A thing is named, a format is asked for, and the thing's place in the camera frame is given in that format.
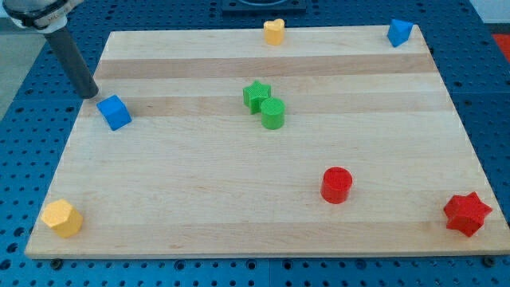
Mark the green cylinder block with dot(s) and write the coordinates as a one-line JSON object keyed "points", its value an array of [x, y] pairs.
{"points": [[272, 113]]}

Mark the blue triangular prism block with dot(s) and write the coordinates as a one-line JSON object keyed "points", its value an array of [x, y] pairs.
{"points": [[399, 32]]}

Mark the yellow hexagon block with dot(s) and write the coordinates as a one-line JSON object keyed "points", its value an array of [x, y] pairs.
{"points": [[62, 218]]}

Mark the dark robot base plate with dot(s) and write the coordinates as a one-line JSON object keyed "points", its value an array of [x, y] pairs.
{"points": [[243, 6]]}

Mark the blue cube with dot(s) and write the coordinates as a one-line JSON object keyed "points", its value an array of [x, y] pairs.
{"points": [[115, 112]]}

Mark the red star block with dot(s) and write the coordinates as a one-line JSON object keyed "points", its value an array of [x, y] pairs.
{"points": [[466, 213]]}

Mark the red cylinder block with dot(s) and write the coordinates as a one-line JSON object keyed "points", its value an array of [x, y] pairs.
{"points": [[336, 185]]}

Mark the green star block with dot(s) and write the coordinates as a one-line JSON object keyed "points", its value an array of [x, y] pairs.
{"points": [[255, 94]]}

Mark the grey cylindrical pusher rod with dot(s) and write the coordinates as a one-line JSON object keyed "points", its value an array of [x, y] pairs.
{"points": [[66, 51]]}

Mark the yellow heart block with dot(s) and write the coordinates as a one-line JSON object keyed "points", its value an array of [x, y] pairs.
{"points": [[274, 31]]}

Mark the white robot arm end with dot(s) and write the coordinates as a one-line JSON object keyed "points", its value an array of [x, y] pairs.
{"points": [[46, 16]]}

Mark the light wooden board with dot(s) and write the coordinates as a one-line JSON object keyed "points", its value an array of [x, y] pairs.
{"points": [[196, 175]]}

